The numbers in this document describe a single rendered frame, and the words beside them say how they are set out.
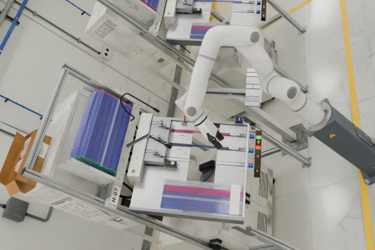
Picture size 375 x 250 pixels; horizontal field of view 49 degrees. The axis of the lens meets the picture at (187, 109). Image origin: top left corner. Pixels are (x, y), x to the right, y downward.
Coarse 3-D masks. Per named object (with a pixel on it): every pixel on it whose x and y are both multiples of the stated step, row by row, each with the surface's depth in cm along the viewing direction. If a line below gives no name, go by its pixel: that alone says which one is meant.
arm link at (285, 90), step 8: (272, 80) 225; (280, 80) 221; (288, 80) 219; (272, 88) 223; (280, 88) 218; (288, 88) 216; (296, 88) 218; (272, 96) 227; (280, 96) 219; (288, 96) 217; (296, 96) 221; (304, 96) 231; (288, 104) 224; (296, 104) 229; (304, 104) 231
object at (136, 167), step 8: (144, 120) 287; (144, 128) 283; (136, 136) 280; (136, 144) 276; (144, 144) 276; (136, 152) 273; (144, 152) 272; (136, 160) 269; (128, 168) 267; (136, 168) 266; (128, 176) 264; (136, 176) 263
